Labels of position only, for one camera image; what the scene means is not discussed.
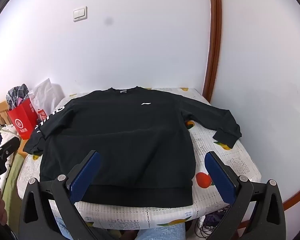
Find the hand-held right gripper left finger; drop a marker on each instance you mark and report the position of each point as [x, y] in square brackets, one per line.
[85, 173]

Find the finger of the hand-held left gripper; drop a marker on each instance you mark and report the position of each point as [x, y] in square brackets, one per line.
[5, 150]

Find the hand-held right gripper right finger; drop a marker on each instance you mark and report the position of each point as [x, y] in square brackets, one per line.
[221, 177]

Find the black sweatshirt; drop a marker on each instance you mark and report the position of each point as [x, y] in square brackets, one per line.
[120, 140]

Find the white floral bedding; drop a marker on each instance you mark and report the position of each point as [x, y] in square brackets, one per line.
[7, 132]

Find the fruit print table cover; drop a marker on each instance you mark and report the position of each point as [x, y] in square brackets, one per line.
[215, 160]

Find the green sheet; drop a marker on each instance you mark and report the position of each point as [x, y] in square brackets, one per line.
[13, 180]

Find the large red paper bag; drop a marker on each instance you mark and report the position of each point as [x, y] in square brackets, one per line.
[22, 120]

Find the small red bag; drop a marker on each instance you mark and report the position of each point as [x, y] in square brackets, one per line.
[41, 115]

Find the plaid cloth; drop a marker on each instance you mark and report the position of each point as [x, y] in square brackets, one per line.
[17, 95]

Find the white plastic bag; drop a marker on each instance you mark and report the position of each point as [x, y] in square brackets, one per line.
[46, 95]

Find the light blue fabric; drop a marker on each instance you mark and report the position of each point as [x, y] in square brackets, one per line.
[162, 233]

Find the wooden door frame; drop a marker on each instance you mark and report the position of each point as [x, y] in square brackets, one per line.
[215, 42]

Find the white light switch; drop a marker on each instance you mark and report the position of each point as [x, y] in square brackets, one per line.
[80, 13]

